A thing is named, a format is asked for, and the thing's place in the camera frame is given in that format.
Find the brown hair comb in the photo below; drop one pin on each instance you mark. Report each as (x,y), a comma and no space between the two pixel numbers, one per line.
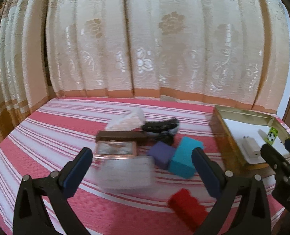
(123,136)

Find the red toy block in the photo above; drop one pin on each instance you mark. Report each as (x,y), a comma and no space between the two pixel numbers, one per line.
(186,210)

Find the white cardboard box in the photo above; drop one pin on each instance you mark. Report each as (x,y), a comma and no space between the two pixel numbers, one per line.
(130,120)

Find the white paper sheet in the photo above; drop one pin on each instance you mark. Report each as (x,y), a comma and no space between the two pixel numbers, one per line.
(235,129)

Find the rose gold framed box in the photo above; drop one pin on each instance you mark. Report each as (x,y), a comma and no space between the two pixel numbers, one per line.
(115,149)

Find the clear plastic box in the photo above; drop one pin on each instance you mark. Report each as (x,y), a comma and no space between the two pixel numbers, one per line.
(127,173)

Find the pink striped bedsheet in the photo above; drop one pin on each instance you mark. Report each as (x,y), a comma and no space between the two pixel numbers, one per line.
(49,137)

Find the cream curtain with golden bands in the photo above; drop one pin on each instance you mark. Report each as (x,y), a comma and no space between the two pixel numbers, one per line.
(15,66)

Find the white charger plug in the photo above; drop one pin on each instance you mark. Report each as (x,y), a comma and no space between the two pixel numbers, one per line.
(251,148)

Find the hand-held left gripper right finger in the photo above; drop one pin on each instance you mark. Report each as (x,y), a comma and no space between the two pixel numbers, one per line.
(207,173)

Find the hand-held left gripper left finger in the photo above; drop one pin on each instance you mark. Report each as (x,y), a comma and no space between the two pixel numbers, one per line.
(79,173)

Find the green soccer ball card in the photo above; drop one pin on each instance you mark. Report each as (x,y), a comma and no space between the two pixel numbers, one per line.
(271,135)

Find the teal box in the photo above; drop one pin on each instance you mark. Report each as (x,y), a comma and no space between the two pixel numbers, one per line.
(184,161)

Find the gold tin box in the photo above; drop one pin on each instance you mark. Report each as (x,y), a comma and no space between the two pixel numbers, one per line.
(223,137)

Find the cream floral curtain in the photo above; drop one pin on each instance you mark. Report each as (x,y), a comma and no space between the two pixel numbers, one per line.
(159,41)

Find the purple box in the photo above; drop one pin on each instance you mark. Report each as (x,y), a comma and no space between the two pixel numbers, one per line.
(161,155)

